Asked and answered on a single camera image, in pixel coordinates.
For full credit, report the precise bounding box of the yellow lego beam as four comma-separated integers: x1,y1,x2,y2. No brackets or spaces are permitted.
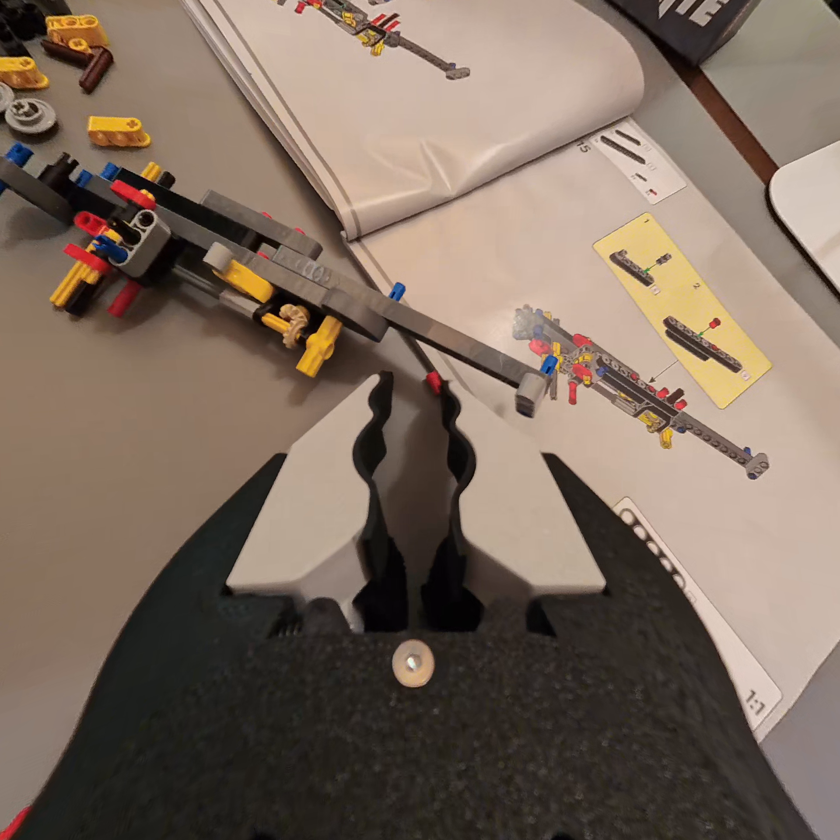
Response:
87,116,152,148
0,58,50,91
46,14,109,48

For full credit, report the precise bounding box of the lego instruction booklet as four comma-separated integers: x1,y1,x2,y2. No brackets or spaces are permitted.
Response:
180,0,829,742

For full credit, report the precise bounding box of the pile of black lego beams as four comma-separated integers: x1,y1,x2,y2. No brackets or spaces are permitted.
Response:
0,0,70,56

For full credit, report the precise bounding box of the partly built lego assembly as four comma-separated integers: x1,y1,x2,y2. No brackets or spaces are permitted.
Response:
0,146,553,419

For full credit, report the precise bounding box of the brown lego connector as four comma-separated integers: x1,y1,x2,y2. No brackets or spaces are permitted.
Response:
80,49,114,93
41,39,93,68

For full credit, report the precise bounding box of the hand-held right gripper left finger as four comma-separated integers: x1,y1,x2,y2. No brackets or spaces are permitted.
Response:
226,371,411,632

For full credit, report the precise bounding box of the white folding stand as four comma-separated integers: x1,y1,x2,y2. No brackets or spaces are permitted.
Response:
768,141,840,293

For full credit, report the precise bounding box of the black lego set box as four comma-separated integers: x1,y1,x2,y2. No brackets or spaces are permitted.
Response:
607,0,762,65

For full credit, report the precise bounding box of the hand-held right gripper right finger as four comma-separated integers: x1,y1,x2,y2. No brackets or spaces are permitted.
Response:
420,384,606,632

